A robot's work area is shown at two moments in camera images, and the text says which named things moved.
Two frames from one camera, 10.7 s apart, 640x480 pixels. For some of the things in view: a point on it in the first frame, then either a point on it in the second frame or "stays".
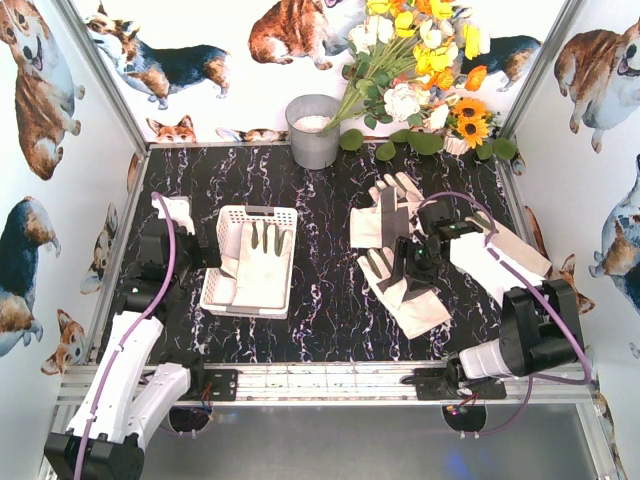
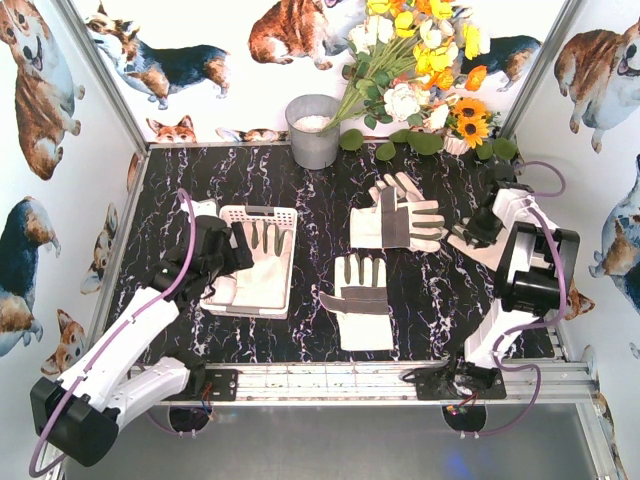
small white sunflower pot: (453, 144) stays
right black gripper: (404, 255) -> (476, 233)
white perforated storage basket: (257, 244) stays
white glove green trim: (414, 307) -> (360, 303)
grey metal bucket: (311, 148) stays
